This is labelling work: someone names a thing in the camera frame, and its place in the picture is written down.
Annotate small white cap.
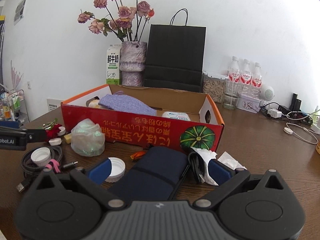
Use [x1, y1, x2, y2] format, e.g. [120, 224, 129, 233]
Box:
[49, 138, 62, 146]

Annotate middle red label water bottle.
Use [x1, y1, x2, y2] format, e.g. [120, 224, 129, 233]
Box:
[240, 59, 252, 87]

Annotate white decorated tin box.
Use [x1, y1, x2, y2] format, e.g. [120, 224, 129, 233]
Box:
[236, 94, 260, 113]

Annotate white round speaker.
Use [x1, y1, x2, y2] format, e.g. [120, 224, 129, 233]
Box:
[259, 84, 274, 101]

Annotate clear plastic bag green contents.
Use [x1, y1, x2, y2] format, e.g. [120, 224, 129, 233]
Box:
[71, 119, 105, 157]

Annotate white power adapter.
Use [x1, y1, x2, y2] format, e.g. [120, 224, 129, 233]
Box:
[267, 108, 282, 119]

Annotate purple ceramic vase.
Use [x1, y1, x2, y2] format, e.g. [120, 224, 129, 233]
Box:
[120, 41, 147, 87]

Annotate navy zippered soft case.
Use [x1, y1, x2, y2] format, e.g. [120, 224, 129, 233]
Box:
[108, 146, 189, 204]

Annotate small yellow block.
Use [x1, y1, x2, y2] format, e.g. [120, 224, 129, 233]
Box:
[64, 133, 72, 144]

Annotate red label water bottle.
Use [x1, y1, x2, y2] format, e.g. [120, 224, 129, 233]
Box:
[228, 56, 241, 84]
[251, 62, 263, 89]
[240, 59, 252, 87]

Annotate yellow white plush sheep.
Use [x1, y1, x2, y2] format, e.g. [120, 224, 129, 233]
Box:
[87, 99, 104, 109]

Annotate clear cotton swab box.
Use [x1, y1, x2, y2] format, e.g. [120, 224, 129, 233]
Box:
[162, 111, 191, 121]

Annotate dried pink rose bouquet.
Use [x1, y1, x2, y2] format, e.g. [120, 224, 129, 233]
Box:
[77, 0, 155, 42]

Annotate red keychain trinket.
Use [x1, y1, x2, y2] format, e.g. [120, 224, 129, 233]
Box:
[42, 119, 66, 141]

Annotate white ribbed bottle cap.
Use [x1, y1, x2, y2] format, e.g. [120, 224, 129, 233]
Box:
[31, 147, 52, 167]

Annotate purple knitted cloth pouch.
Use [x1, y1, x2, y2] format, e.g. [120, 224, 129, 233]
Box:
[98, 91, 157, 116]

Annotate black paper shopping bag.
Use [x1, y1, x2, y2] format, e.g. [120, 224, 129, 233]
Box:
[143, 16, 206, 93]

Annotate black upright device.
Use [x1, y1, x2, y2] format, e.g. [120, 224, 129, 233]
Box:
[290, 93, 302, 111]

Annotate red cardboard pumpkin box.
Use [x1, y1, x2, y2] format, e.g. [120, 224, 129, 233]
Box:
[61, 85, 225, 151]

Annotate black cable bundle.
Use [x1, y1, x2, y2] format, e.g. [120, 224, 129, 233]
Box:
[187, 148, 207, 184]

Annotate black usb cable coil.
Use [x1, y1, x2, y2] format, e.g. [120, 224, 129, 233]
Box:
[16, 144, 79, 194]

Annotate left red label water bottle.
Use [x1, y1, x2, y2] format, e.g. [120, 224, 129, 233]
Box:
[228, 56, 241, 84]

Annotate clear drinking glass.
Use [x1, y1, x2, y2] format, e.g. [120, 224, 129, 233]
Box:
[222, 80, 243, 110]

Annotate metal wire shelf rack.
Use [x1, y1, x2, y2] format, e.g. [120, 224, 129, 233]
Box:
[1, 89, 30, 126]

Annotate white wall poster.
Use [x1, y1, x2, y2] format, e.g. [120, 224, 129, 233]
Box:
[14, 0, 27, 25]

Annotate clear jar with seeds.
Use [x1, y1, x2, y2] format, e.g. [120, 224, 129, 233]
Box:
[202, 72, 227, 103]

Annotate small orange object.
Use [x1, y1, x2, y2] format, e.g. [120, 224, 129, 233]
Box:
[130, 151, 146, 161]

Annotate right red label water bottle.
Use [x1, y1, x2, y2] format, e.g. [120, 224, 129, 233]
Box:
[251, 62, 263, 89]

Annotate white tissue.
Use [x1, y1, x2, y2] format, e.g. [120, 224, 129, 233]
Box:
[188, 147, 246, 186]

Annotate white wide jar lid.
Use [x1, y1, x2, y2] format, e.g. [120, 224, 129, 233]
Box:
[105, 157, 126, 183]

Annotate white charging cable puck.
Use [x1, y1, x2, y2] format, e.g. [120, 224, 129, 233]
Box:
[283, 122, 319, 145]

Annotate white green milk carton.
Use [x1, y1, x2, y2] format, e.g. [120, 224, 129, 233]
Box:
[106, 44, 121, 85]

